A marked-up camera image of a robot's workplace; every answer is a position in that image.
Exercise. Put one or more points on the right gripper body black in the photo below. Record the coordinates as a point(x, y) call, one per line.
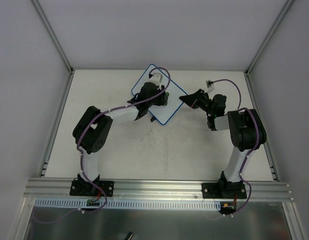
point(196, 99)

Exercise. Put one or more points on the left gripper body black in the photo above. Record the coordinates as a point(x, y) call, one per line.
point(163, 97)

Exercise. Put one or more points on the green bone-shaped eraser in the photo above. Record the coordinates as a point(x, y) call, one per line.
point(166, 98)

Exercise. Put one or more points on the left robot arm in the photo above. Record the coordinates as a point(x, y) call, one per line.
point(93, 128)

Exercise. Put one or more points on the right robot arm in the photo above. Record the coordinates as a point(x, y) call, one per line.
point(246, 133)

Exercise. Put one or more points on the black object bottom edge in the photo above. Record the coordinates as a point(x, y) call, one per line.
point(129, 236)

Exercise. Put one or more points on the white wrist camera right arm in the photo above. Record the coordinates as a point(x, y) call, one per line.
point(210, 86)

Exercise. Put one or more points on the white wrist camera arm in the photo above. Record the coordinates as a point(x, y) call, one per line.
point(156, 78)
point(210, 86)

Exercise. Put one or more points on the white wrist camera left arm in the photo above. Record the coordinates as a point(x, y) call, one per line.
point(156, 78)

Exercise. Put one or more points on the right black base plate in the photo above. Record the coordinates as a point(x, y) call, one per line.
point(229, 191)

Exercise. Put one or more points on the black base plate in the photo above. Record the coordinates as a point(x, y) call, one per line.
point(107, 187)
point(229, 191)

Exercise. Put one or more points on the aluminium mounting rail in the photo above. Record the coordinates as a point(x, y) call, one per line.
point(171, 190)

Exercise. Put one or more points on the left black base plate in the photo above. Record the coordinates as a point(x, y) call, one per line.
point(107, 187)

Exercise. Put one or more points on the aluminium corner post right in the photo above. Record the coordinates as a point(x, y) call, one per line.
point(269, 35)

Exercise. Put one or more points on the aluminium corner post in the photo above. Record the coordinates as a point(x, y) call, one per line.
point(51, 33)
point(269, 35)

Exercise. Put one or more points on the aluminium corner post left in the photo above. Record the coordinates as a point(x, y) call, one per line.
point(51, 33)

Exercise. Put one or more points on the white slotted cable duct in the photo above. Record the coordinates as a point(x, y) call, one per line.
point(198, 205)

